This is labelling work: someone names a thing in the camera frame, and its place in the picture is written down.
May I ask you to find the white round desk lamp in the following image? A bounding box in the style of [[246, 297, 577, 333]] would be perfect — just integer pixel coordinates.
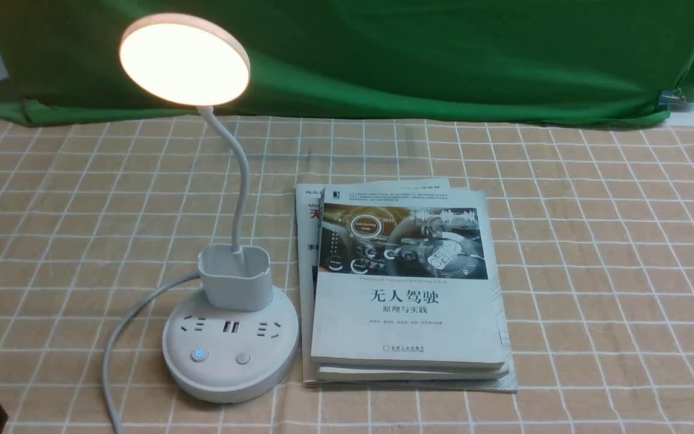
[[119, 12, 299, 403]]

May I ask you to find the bottom white paperback book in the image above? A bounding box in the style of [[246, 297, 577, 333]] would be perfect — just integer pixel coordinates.
[[295, 183, 518, 394]]

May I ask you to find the top white self-driving book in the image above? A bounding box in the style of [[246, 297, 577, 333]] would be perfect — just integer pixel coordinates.
[[311, 184, 507, 369]]

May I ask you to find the middle white book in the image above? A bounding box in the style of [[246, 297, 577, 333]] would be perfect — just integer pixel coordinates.
[[316, 360, 513, 382]]

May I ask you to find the green backdrop cloth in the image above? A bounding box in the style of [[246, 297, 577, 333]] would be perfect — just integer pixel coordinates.
[[0, 1, 694, 126]]

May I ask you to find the checkered beige tablecloth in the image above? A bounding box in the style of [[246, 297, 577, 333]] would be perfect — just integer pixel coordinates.
[[0, 116, 694, 433]]

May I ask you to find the silver binder clip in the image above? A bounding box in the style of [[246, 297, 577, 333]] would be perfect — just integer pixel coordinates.
[[657, 88, 687, 110]]

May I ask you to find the grey lamp power cable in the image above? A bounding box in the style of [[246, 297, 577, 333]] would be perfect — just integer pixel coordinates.
[[102, 271, 202, 434]]

